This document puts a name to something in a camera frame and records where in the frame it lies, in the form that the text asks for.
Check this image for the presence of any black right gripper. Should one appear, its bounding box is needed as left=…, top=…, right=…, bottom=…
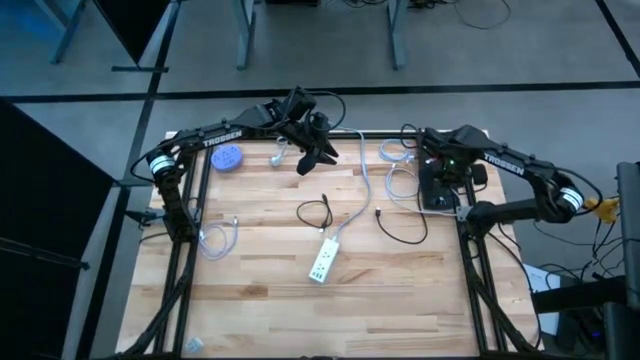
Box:
left=422, top=142, right=489, bottom=187

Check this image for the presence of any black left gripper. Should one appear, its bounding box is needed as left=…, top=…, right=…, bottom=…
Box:
left=273, top=112, right=339, bottom=177

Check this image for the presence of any short black USB cable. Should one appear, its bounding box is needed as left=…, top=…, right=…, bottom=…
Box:
left=295, top=193, right=335, bottom=234

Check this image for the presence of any long white USB cable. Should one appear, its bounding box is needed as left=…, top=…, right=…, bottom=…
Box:
left=384, top=163, right=460, bottom=218

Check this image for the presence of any thick white USB cable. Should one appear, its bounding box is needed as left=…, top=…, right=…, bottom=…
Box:
left=377, top=138, right=417, bottom=164

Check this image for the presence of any white power strip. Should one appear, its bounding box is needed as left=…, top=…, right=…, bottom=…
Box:
left=307, top=237, right=342, bottom=285

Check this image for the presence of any black power strip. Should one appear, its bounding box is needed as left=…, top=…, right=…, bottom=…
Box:
left=418, top=149, right=462, bottom=212

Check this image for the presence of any purple round power hub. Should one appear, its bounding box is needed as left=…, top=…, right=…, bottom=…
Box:
left=210, top=144, right=245, bottom=174

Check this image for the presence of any grey desk leg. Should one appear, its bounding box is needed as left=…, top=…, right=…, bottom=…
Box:
left=230, top=0, right=257, bottom=72
left=386, top=0, right=410, bottom=72

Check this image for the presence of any white paper sheet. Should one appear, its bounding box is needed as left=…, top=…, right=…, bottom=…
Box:
left=523, top=263, right=562, bottom=337

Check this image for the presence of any yellow connector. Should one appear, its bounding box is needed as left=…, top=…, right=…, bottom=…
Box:
left=583, top=195, right=622, bottom=225

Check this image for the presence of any black equipment rack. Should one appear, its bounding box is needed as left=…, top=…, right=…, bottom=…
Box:
left=530, top=272, right=640, bottom=360

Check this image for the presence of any black partition curtain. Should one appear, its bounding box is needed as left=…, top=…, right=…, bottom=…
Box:
left=0, top=97, right=117, bottom=360
left=93, top=0, right=174, bottom=71

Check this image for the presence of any blue grey table leg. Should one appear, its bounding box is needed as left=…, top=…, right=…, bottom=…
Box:
left=33, top=0, right=92, bottom=65

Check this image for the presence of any white braided USB cable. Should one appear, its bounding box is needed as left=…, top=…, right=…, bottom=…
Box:
left=269, top=135, right=292, bottom=168

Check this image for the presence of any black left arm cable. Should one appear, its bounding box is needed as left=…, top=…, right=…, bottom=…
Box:
left=312, top=89, right=348, bottom=134

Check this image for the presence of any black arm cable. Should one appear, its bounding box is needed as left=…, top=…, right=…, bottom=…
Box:
left=312, top=89, right=348, bottom=134
left=398, top=122, right=427, bottom=151

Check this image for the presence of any pale grey power cord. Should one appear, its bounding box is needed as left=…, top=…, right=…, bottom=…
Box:
left=328, top=126, right=375, bottom=245

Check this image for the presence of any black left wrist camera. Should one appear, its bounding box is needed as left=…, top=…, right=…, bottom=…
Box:
left=288, top=87, right=319, bottom=120

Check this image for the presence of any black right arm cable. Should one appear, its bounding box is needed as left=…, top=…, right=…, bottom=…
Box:
left=398, top=122, right=427, bottom=151

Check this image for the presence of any black floor cable bundle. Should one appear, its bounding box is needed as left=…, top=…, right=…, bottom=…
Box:
left=530, top=219, right=626, bottom=281

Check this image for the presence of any black table frame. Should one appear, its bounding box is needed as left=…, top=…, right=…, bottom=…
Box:
left=115, top=128, right=545, bottom=360

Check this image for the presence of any grey post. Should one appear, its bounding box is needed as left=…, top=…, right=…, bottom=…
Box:
left=616, top=160, right=640, bottom=312

